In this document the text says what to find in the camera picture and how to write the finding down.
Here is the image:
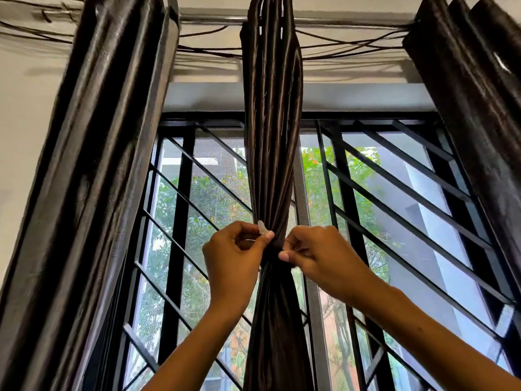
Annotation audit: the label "green trees outside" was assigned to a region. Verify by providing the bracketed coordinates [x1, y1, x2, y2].
[134, 146, 391, 391]

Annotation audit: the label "dark brown curtain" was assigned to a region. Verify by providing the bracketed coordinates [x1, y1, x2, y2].
[239, 0, 316, 391]
[402, 0, 521, 289]

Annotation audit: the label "dark brown curtain tie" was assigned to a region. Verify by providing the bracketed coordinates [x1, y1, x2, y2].
[244, 219, 294, 257]

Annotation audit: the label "silver metal curtain rod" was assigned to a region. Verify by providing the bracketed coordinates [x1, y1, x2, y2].
[40, 7, 412, 30]

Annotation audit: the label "person's right hand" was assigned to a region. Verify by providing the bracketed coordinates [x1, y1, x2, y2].
[278, 225, 387, 308]

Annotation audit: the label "grey textured curtain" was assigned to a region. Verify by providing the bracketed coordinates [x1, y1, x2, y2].
[0, 0, 181, 391]

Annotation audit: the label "black cable bundle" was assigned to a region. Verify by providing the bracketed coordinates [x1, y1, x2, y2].
[0, 0, 410, 61]

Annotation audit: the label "black metal window grille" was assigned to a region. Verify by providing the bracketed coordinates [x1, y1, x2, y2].
[120, 119, 521, 391]

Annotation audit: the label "person's right forearm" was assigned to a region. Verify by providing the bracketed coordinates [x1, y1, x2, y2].
[354, 280, 521, 391]

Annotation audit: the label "person's left hand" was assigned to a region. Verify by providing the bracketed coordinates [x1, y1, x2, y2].
[202, 220, 276, 318]

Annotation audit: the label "person's left forearm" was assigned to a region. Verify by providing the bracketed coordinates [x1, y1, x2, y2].
[142, 305, 249, 391]

